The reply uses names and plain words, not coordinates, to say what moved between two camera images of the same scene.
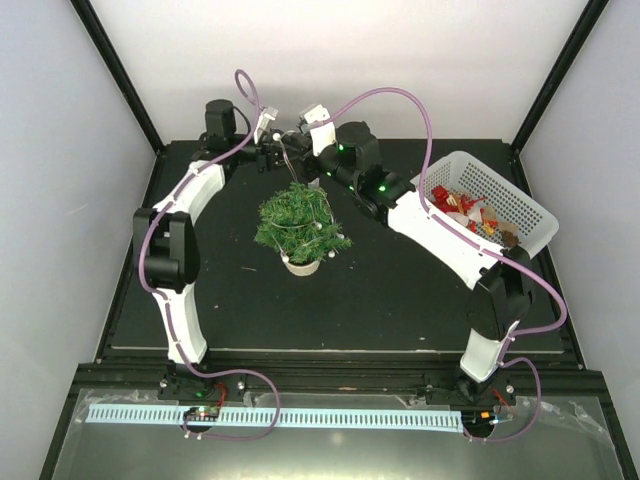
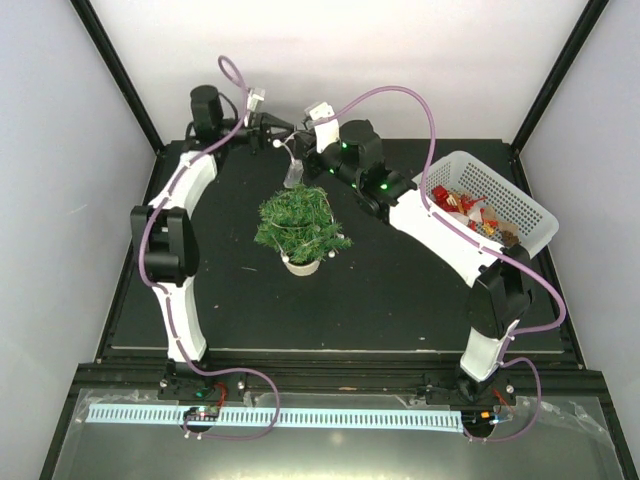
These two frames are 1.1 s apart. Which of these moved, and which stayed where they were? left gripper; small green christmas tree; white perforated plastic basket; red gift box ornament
Moved: left gripper
Stayed: small green christmas tree; white perforated plastic basket; red gift box ornament
